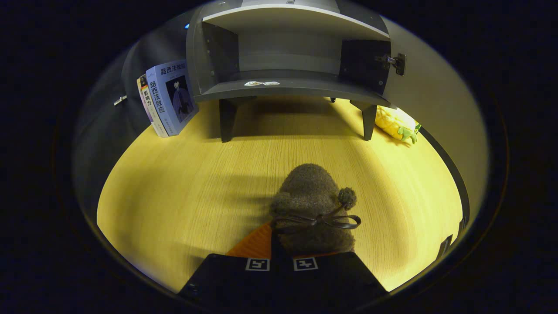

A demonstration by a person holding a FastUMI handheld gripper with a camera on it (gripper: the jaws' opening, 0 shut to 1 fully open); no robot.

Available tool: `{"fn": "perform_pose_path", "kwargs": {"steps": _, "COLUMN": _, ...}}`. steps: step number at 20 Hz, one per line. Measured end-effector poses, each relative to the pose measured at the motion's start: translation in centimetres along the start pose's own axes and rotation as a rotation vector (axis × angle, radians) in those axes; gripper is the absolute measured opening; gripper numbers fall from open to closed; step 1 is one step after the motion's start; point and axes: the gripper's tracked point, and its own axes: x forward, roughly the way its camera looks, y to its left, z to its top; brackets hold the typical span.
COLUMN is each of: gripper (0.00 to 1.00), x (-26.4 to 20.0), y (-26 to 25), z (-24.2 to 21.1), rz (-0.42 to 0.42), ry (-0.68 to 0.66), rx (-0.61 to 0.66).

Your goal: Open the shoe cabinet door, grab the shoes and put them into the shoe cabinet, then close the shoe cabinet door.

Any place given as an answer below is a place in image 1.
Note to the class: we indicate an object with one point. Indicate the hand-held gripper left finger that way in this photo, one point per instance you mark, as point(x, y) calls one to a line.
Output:
point(226, 274)

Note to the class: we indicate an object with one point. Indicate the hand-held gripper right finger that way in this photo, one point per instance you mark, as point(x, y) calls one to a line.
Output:
point(335, 274)

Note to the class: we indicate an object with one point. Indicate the brown fuzzy shoe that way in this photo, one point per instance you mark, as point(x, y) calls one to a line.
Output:
point(309, 187)

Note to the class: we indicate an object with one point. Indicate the grey shoe cabinet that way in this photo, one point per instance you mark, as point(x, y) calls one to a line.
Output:
point(305, 87)

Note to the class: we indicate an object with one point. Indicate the metal door hinge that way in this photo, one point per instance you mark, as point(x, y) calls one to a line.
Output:
point(396, 63)

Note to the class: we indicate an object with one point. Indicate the yellow green plush toy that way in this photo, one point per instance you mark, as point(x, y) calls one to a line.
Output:
point(394, 122)

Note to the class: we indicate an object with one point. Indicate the blue paperback book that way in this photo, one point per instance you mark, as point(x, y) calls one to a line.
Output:
point(174, 96)

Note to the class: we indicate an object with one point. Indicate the black backdrop cloth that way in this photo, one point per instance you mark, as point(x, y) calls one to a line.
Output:
point(104, 131)

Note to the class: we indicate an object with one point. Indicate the white clip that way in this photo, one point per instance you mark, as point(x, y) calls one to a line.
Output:
point(120, 100)

